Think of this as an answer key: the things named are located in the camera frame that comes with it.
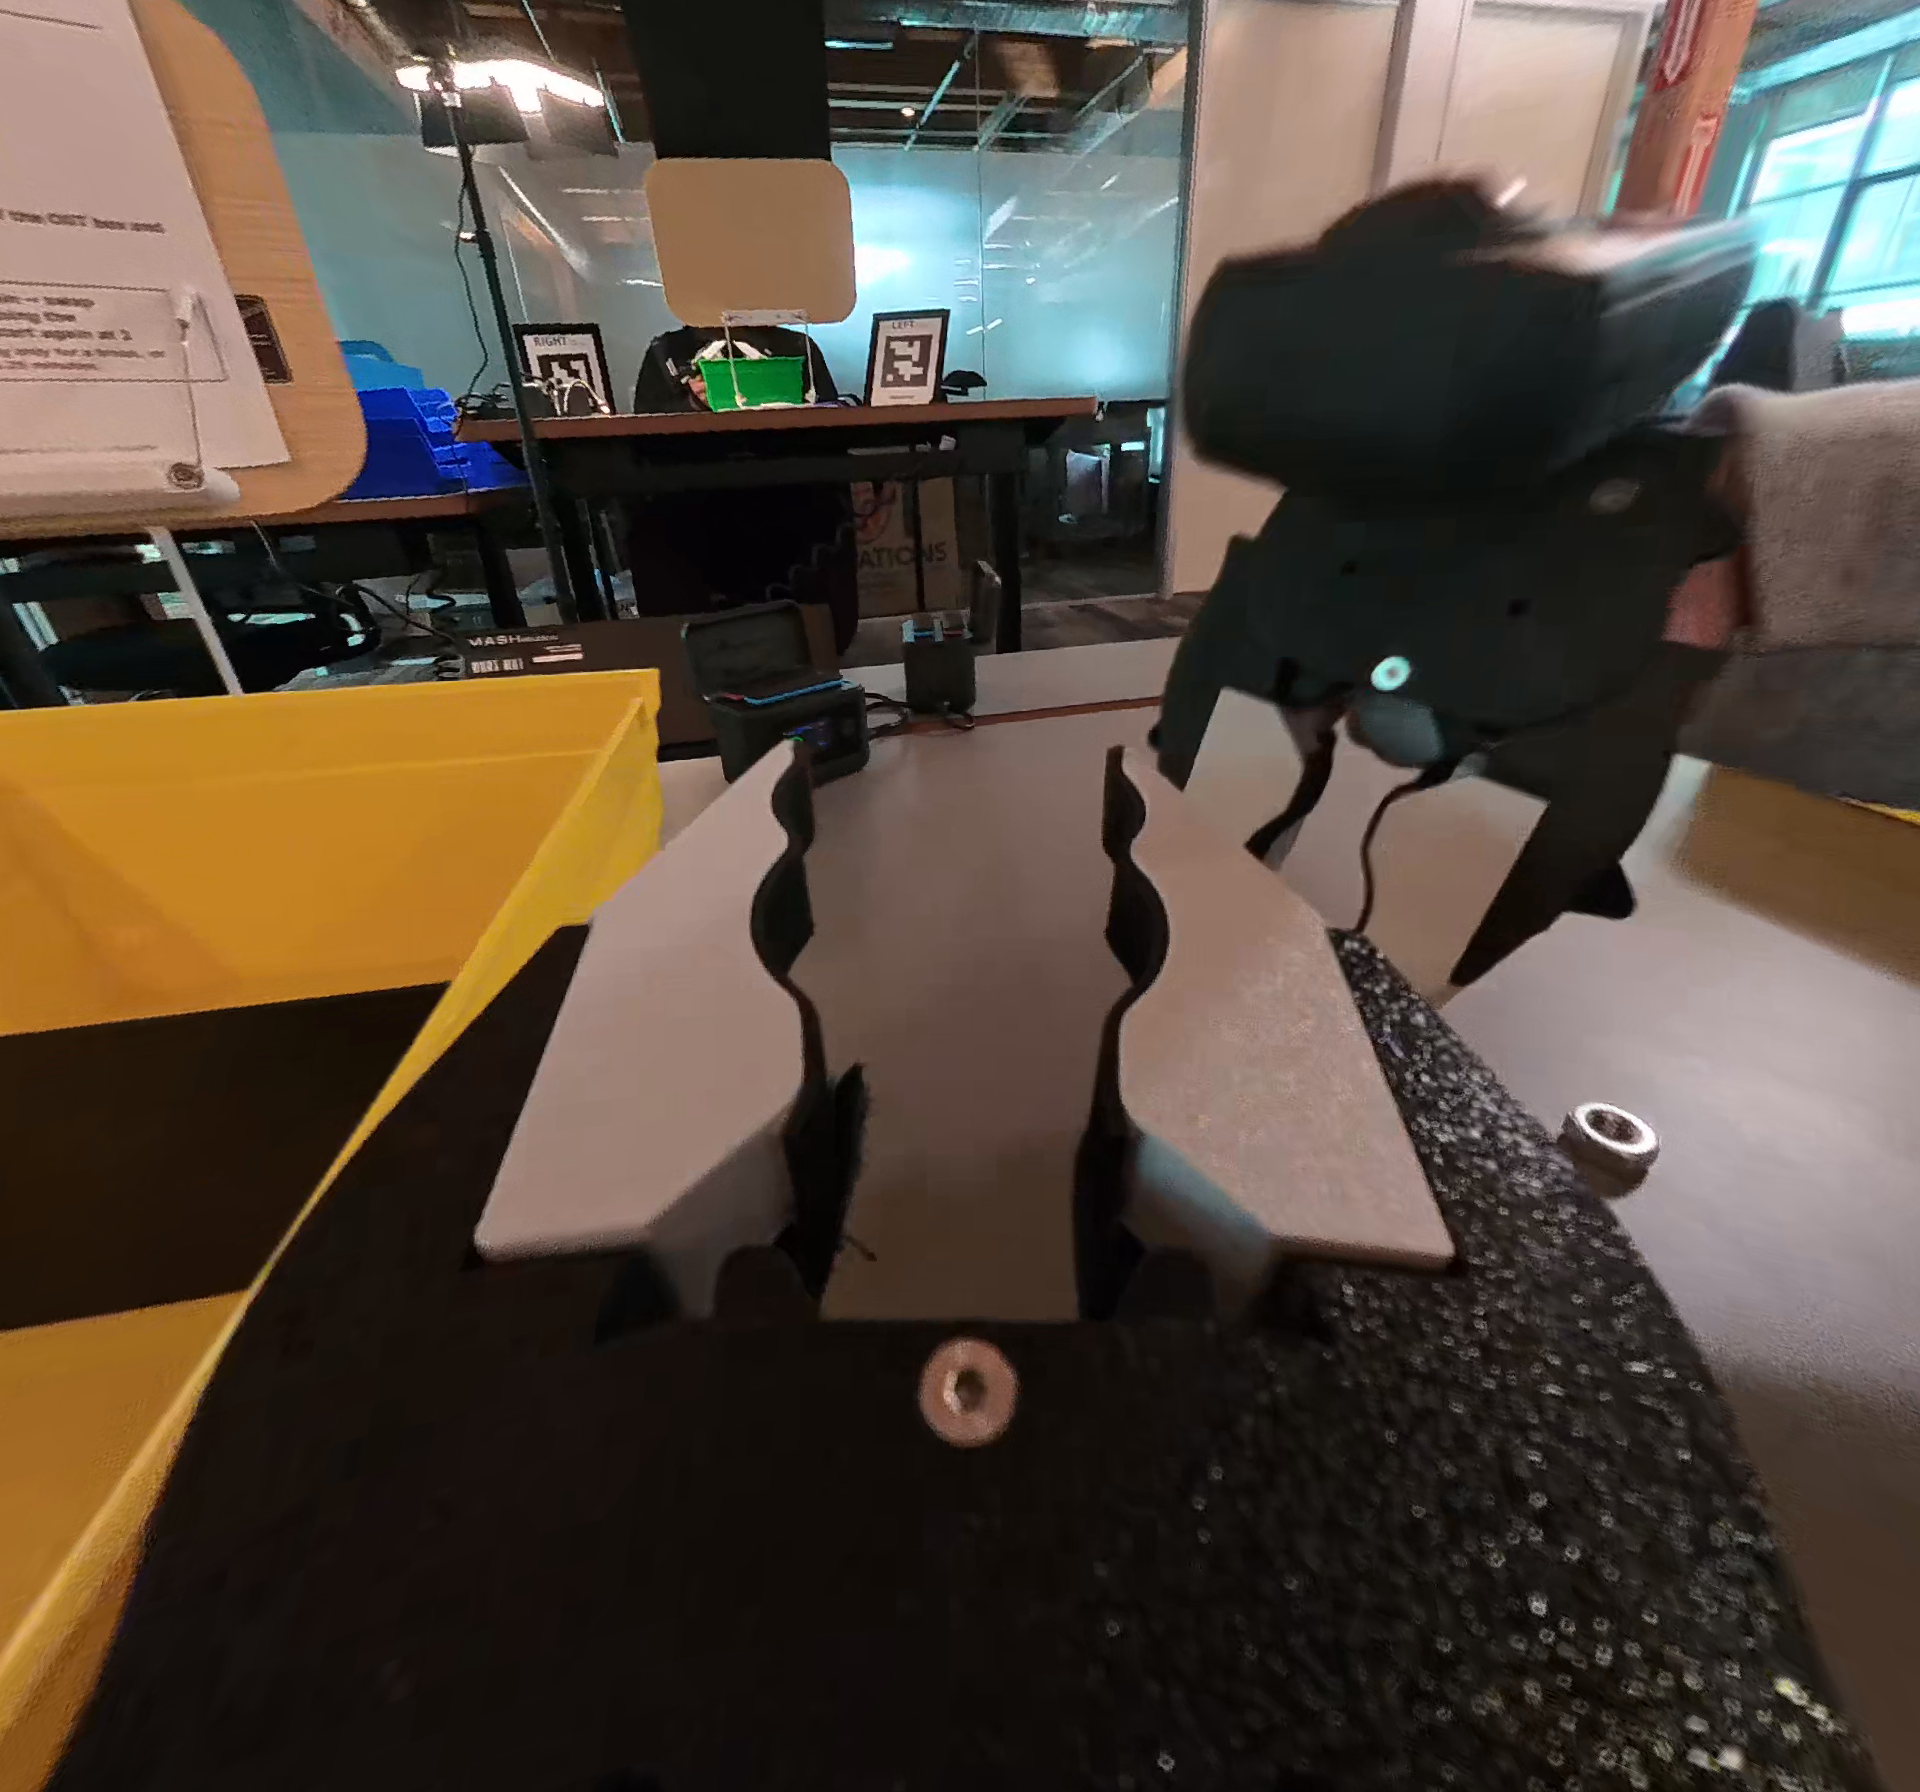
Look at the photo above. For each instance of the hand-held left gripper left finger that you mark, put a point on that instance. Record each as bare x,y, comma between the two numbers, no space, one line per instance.
658,1041

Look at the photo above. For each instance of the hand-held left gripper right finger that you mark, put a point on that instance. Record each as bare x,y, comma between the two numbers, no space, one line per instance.
1258,1041

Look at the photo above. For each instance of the steel hex nut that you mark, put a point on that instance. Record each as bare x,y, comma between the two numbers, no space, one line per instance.
1611,1143

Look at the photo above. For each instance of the person's right forearm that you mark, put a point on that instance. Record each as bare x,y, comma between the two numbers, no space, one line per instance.
1804,506

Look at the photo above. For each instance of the black flat box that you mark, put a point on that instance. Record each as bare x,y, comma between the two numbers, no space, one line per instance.
600,648

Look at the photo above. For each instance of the black charger case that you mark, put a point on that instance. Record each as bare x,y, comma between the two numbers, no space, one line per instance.
748,648

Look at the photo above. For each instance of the yellow divided plastic bin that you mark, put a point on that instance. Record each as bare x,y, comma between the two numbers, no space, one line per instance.
301,835

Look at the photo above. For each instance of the small black charger device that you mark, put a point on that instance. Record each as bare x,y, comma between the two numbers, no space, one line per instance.
938,674

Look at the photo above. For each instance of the printed tag placard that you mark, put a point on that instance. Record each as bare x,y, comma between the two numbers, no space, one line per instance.
909,355
558,369

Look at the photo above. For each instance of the wooden background table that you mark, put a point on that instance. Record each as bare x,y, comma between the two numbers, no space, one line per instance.
748,415

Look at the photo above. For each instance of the stack of blue bins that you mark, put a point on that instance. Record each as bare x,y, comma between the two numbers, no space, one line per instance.
420,442

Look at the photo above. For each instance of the green plastic basket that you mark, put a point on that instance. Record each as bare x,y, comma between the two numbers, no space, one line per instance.
748,385

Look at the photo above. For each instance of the black light stand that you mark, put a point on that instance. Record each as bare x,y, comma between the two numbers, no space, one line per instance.
522,124

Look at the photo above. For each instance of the wooden sign board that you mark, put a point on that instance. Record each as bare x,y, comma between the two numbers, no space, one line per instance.
246,174

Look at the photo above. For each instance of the white printed paper sheet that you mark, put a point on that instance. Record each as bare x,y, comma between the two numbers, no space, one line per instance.
90,94

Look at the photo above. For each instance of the wooden post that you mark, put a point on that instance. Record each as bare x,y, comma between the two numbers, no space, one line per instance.
1697,56

